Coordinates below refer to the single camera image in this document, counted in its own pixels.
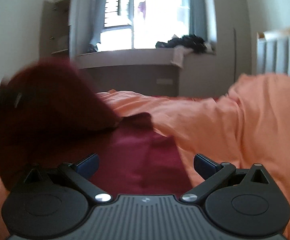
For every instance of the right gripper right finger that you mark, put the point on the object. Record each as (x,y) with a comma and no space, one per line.
(214,175)

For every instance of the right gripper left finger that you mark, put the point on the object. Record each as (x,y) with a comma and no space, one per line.
(77,175)

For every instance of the maroon long-sleeve shirt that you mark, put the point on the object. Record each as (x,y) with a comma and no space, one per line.
(50,115)

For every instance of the dark clothes pile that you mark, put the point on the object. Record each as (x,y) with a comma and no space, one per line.
(191,41)

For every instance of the orange duvet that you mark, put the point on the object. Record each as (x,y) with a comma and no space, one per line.
(250,124)

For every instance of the grey window bench desk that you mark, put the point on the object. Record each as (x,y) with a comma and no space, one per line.
(137,70)

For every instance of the pale pink hanging garment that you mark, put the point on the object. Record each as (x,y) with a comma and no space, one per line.
(179,53)

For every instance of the open grey wardrobe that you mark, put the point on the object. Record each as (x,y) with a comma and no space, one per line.
(58,29)

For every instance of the grey padded headboard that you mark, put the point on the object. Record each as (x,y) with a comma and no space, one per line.
(273,52)

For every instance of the tall grey closet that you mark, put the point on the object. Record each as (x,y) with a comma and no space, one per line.
(233,45)

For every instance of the grey right curtain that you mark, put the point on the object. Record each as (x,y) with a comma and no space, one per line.
(197,20)

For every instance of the grey curtain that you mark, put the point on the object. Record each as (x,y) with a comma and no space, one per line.
(97,17)
(197,20)

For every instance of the purple garment outside window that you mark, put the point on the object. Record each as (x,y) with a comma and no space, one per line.
(142,8)

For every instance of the grey left curtain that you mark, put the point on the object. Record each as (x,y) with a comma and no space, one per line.
(97,17)

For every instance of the window with frame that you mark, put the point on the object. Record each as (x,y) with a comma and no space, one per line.
(141,24)

